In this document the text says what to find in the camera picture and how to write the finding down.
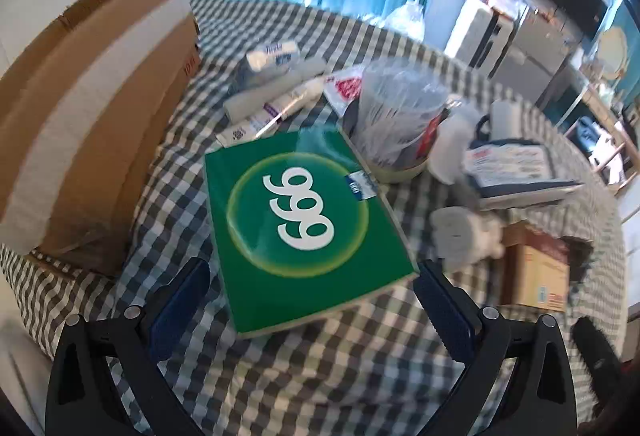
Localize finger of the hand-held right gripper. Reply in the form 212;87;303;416
571;316;623;384

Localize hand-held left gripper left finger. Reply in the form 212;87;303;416
45;259;213;436

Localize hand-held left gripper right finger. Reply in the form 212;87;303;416
412;259;576;436

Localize white gauze bundle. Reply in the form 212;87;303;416
430;206;506;272

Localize small brown white box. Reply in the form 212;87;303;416
500;220;571;313

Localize green medicine box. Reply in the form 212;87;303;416
204;129;421;339

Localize blue white wipes packet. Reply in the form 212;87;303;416
460;139;586;209

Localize short white roll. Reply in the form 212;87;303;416
490;99;526;142

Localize clear cup of cotton swabs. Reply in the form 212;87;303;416
352;57;451;169

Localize white ointment tube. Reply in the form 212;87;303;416
216;79;326;149

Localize red white sachet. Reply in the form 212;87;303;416
322;66;368;117

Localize grey blue pouch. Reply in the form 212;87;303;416
232;56;328;92

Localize brown cardboard box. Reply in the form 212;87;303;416
0;0;202;277

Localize grey white checked blanket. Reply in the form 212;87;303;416
0;0;628;436

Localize wooden desk with teal legs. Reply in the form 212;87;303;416
565;81;640;192

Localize grey mini fridge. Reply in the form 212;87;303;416
492;9;581;102

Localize white suitcase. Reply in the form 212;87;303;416
444;0;516;67

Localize large clear water bottle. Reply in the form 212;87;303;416
385;0;426;42

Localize round mirror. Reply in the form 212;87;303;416
597;27;628;82

